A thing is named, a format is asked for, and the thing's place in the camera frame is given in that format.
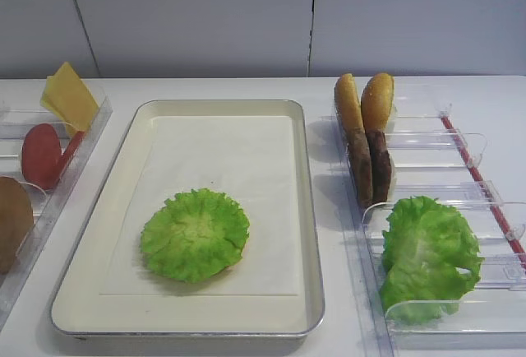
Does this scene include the red tomato slice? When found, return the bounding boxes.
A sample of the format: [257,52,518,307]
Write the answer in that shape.
[55,131,85,182]
[21,123,62,190]

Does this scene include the green lettuce leaf on tray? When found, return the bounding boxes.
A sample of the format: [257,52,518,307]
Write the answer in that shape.
[140,188,250,283]

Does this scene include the right brown meat patty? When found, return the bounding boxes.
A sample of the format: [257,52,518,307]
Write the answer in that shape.
[366,130,392,204]

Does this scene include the green lettuce leaves in rack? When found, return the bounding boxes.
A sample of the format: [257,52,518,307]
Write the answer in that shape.
[380,196,484,325]

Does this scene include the yellow cheese slices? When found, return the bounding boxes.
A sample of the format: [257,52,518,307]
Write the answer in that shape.
[40,62,99,137]

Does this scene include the white parchment paper sheet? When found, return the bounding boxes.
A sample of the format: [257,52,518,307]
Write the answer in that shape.
[102,116,301,295]

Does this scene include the left bun half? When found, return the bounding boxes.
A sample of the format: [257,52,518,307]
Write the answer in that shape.
[335,73,365,132]

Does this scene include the red rod of right rack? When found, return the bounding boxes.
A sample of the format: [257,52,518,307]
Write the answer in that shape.
[440,116,525,267]

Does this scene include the clear acrylic right rack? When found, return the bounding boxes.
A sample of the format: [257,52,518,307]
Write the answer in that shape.
[332,86,525,356]

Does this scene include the clear acrylic rack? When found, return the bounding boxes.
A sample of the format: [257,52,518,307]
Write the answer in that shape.
[332,86,525,356]
[1,79,113,325]

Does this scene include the cream metal baking tray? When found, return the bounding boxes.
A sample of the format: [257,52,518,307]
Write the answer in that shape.
[51,100,325,337]

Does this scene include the clear acrylic left rack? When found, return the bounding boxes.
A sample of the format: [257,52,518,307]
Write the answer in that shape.
[1,79,113,325]

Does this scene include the brown bun in left rack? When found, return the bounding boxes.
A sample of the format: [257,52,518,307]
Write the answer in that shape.
[1,176,34,275]

